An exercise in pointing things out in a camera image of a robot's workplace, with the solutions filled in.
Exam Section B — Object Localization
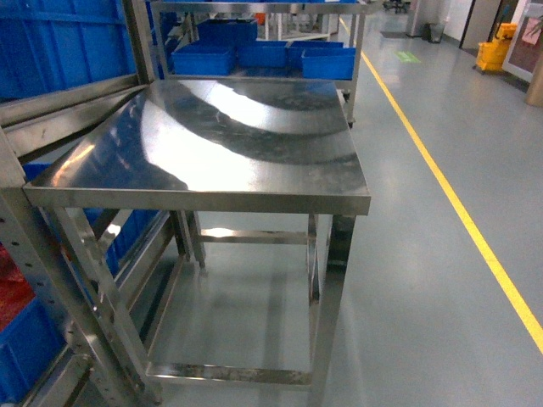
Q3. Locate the blue bin on cart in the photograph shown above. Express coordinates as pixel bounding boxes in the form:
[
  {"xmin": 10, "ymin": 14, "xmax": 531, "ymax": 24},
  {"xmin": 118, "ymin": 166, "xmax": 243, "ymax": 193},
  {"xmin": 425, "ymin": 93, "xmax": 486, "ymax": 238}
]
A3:
[
  {"xmin": 237, "ymin": 41, "xmax": 288, "ymax": 68},
  {"xmin": 301, "ymin": 47, "xmax": 355, "ymax": 81},
  {"xmin": 171, "ymin": 44, "xmax": 235, "ymax": 76}
]

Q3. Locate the steel shelf rack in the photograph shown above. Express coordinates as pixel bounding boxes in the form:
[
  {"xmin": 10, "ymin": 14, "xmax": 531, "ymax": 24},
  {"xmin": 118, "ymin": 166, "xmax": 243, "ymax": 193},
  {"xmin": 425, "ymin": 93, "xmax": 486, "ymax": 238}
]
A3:
[{"xmin": 0, "ymin": 0, "xmax": 188, "ymax": 407}]

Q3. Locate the stainless steel table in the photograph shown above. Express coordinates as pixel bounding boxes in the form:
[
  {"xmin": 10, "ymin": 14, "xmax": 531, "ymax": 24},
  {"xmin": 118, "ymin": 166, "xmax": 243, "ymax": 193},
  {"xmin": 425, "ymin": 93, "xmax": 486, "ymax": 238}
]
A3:
[{"xmin": 25, "ymin": 78, "xmax": 371, "ymax": 406}]

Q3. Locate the steel rolling cart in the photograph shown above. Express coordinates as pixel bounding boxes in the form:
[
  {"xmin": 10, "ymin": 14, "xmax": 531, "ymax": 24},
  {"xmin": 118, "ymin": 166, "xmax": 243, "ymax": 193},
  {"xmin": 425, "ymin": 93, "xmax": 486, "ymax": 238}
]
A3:
[{"xmin": 149, "ymin": 1, "xmax": 369, "ymax": 125}]

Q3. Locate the yellow mop bucket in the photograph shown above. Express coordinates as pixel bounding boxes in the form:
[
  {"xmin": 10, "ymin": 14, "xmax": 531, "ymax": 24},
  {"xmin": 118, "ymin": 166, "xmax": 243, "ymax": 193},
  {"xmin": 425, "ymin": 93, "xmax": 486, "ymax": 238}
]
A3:
[{"xmin": 473, "ymin": 23, "xmax": 518, "ymax": 72}]

